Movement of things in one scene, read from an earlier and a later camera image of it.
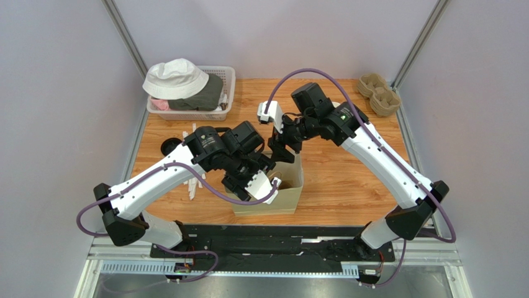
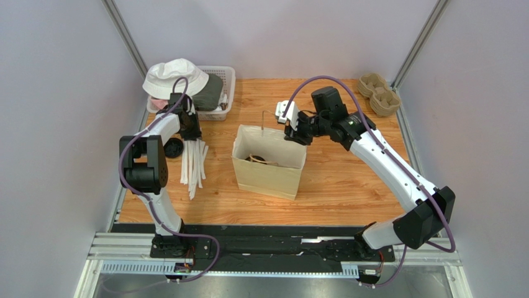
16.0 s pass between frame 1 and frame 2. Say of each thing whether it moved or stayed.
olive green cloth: stayed
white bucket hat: stayed
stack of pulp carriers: stayed
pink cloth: stayed
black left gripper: moved
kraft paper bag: moved
